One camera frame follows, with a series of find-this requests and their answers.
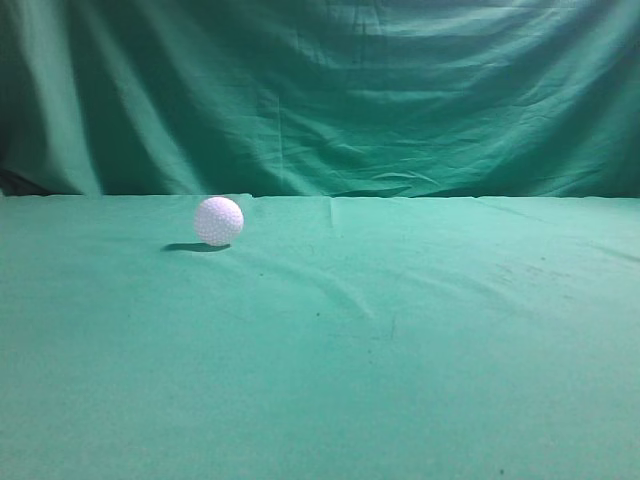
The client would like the white dimpled golf ball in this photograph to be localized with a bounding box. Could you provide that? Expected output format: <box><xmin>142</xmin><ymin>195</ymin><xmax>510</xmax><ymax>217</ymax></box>
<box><xmin>194</xmin><ymin>196</ymin><xmax>244</xmax><ymax>247</ymax></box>

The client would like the green cloth backdrop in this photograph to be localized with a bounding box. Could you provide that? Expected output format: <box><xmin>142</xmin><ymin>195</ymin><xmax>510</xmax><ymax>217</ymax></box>
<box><xmin>1</xmin><ymin>1</ymin><xmax>639</xmax><ymax>197</ymax></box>

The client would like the green cloth table cover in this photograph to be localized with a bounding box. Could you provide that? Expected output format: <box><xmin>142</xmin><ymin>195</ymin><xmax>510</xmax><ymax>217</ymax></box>
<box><xmin>1</xmin><ymin>195</ymin><xmax>639</xmax><ymax>479</ymax></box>

